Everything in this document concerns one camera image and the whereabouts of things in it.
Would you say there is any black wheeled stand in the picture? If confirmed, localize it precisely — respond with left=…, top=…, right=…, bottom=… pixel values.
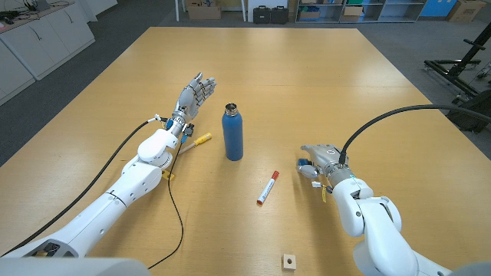
left=423, top=22, right=491, bottom=104

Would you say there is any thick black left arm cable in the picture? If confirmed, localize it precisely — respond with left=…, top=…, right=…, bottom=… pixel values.
left=2, top=114, right=164, bottom=257

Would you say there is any printed cardboard box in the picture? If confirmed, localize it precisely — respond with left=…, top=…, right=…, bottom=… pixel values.
left=446, top=0, right=487, bottom=23

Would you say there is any yellow handled screwdriver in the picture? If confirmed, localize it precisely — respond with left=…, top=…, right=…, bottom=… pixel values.
left=178, top=132, right=213, bottom=156

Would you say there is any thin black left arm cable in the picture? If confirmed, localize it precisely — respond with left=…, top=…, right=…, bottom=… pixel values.
left=147, top=133, right=193, bottom=270

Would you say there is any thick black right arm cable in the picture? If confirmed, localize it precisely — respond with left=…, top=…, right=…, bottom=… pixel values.
left=338, top=103, right=491, bottom=165

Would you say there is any small wooden block with hole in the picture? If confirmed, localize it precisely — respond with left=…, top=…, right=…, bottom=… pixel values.
left=281, top=253, right=297, bottom=271

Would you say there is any large cardboard box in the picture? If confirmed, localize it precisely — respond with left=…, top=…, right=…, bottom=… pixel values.
left=186, top=0, right=222, bottom=21

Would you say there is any black equipment case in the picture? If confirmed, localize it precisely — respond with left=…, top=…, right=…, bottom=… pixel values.
left=270, top=5, right=290, bottom=25
left=252, top=5, right=272, bottom=25

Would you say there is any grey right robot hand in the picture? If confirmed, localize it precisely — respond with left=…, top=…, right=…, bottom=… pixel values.
left=298, top=143, right=350, bottom=179

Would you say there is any blue metal water bottle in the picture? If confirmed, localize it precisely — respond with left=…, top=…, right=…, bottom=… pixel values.
left=221, top=102, right=244, bottom=162

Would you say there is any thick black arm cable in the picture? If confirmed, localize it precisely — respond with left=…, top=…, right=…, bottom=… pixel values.
left=2, top=114, right=164, bottom=257
left=338, top=103, right=491, bottom=165

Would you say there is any blue wall panel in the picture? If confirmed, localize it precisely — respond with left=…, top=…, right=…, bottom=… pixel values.
left=420, top=0, right=448, bottom=18

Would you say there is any black cable bundle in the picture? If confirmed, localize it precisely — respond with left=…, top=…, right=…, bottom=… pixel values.
left=0, top=9, right=28, bottom=25

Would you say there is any cardboard box in shelf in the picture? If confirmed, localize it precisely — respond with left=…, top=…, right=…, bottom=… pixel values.
left=340, top=5, right=364, bottom=23

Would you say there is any grey shelf unit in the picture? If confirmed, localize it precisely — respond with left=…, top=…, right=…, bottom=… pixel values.
left=295, top=0, right=427, bottom=24

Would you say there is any black bulky base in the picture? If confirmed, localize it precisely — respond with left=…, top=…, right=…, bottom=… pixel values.
left=446, top=90, right=491, bottom=134

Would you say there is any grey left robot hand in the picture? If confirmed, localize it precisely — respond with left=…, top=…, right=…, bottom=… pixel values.
left=172, top=71, right=217, bottom=126

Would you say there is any white marker pen red cap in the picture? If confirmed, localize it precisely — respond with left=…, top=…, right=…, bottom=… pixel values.
left=256, top=170, right=280, bottom=206

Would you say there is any white cabinet row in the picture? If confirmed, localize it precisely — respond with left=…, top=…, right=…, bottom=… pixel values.
left=0, top=0, right=96, bottom=107

